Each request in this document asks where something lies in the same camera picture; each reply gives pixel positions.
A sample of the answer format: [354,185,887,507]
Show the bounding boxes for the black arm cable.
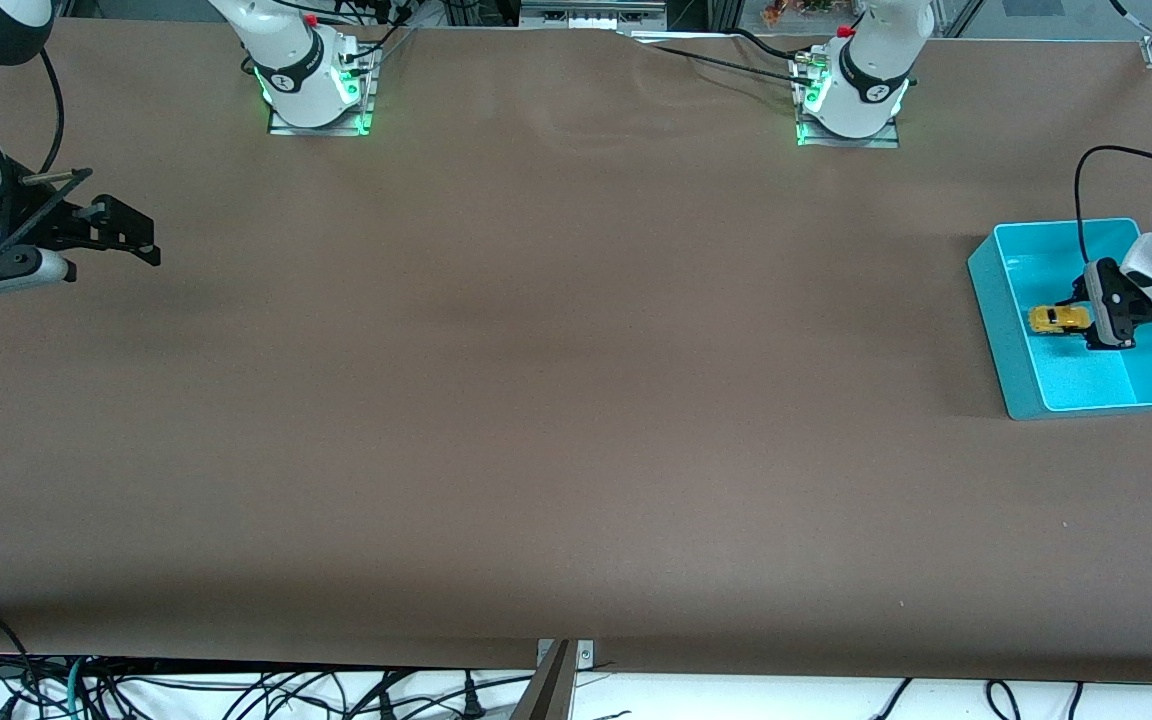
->
[1074,145,1152,276]
[0,45,95,251]

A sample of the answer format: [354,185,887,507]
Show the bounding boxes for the black cable on table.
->
[731,28,803,61]
[648,42,817,91]

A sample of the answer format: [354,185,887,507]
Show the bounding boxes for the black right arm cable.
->
[0,45,95,251]

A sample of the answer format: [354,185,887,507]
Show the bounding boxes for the small metal edge bracket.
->
[536,639,596,669]

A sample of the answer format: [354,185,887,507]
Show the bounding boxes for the aluminium frame rail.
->
[519,0,669,31]

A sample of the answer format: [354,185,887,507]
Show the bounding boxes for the orange background object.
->
[761,0,837,26]

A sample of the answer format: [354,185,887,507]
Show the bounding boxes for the yellow beetle toy car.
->
[1027,304,1094,335]

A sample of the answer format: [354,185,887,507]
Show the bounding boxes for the black floor cable bundle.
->
[86,665,537,720]

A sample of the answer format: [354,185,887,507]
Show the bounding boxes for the black base connector cables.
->
[336,0,419,66]

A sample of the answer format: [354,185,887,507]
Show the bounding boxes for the dark wedge-shaped post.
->
[509,640,578,720]

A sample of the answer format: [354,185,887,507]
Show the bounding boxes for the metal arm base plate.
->
[794,55,903,150]
[267,45,378,137]

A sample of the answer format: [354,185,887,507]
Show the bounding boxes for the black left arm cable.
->
[1074,145,1152,276]

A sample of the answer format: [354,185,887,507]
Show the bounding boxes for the teal plastic bin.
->
[967,217,1152,421]

